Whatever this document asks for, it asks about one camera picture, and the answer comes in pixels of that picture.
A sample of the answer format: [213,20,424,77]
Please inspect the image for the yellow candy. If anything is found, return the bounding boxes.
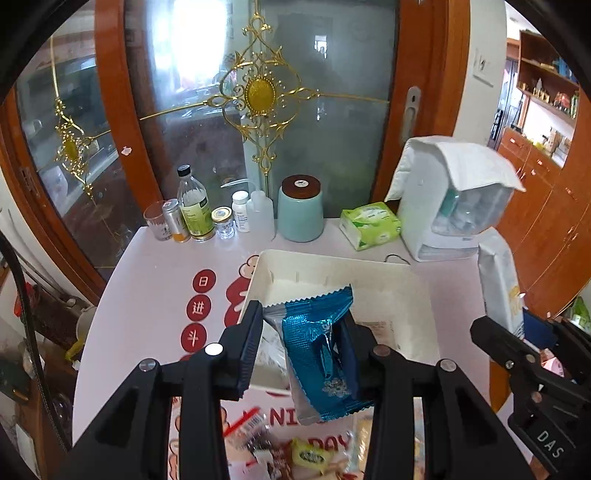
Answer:
[291,438,333,469]

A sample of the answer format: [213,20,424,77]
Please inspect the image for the pale snack packet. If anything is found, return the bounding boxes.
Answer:
[351,413,376,480]

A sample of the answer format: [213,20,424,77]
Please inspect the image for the translucent white plastic bottle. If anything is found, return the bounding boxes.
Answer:
[246,190,275,241]

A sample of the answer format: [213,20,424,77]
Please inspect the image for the clear red printed snack packet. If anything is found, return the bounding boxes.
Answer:
[222,406,278,462]

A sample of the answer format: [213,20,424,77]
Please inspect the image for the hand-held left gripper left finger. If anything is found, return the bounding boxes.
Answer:
[60,300,265,480]

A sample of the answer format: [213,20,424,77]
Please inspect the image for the white cup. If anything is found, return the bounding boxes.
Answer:
[75,305,99,344]

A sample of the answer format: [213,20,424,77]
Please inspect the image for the white wall switch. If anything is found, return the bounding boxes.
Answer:
[472,46,496,87]

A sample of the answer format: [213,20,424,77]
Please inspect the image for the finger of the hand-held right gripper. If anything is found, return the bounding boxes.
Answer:
[524,311,591,380]
[470,315,574,412]

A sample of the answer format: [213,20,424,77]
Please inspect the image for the wooden cabinet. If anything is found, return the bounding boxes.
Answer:
[496,30,591,324]

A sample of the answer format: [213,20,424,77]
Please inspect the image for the glass door with gold ornament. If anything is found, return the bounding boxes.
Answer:
[0,32,153,289]
[95,0,472,232]

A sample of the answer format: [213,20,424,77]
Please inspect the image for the white snack bag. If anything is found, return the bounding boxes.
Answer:
[477,229,527,340]

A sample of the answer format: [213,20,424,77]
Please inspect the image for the beige snack packet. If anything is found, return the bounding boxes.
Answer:
[367,320,400,349]

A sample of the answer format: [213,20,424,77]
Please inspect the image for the white cloth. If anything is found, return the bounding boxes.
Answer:
[384,135,527,201]

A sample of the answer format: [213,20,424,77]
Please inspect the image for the glass cup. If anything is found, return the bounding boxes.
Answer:
[144,202,172,241]

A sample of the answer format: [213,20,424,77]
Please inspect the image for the white pill bottle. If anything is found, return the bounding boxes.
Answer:
[232,191,252,233]

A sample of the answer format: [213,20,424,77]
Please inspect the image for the blue foil snack packet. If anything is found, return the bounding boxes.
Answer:
[263,284,375,425]

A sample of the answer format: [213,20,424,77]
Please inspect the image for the teal canister with brown lid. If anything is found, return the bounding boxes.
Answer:
[277,174,324,243]

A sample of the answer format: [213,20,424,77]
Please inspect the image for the small jar with gold lid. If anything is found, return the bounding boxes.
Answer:
[211,207,235,239]

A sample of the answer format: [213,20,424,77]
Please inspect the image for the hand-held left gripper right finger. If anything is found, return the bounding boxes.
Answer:
[339,311,548,480]

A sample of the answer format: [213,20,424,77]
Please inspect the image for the silver door handle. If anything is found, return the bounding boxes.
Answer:
[401,86,422,141]

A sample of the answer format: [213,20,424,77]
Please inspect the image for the small silver can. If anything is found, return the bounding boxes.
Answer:
[163,199,191,243]

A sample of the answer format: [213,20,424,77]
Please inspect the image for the white countertop appliance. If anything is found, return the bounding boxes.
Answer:
[397,136,515,263]

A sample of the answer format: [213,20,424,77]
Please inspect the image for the green tissue pack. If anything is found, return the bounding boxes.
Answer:
[339,202,402,251]

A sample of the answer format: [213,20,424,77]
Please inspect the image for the white plastic tray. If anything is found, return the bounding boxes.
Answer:
[238,249,441,398]

